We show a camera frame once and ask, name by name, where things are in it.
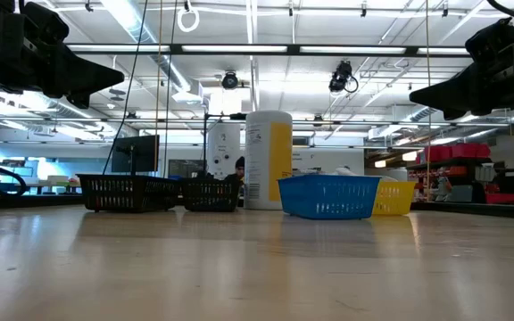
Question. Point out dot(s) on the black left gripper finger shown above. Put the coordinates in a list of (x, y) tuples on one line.
[(83, 78), (79, 100)]

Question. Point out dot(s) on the red storage bins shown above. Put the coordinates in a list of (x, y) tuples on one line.
[(458, 152)]

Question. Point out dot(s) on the black monitor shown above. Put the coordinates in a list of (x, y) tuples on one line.
[(135, 153)]

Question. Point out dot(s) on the yellow plastic basket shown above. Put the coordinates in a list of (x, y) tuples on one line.
[(395, 198)]

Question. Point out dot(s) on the black plastic basket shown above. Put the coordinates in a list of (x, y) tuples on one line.
[(210, 195), (127, 194)]

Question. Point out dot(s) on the blue plastic basket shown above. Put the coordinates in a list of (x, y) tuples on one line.
[(328, 196)]

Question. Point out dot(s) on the white machine cabinet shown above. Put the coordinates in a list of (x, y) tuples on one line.
[(224, 142)]

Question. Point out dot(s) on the person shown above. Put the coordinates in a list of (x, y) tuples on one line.
[(239, 162)]

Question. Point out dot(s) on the white yellow wipes canister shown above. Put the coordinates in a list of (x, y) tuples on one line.
[(261, 160)]

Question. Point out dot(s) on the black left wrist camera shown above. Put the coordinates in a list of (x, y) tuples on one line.
[(47, 24)]

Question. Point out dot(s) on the black dome camera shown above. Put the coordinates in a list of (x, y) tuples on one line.
[(229, 80)]

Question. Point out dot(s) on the black frame bar with lights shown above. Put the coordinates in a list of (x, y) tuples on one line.
[(239, 49)]

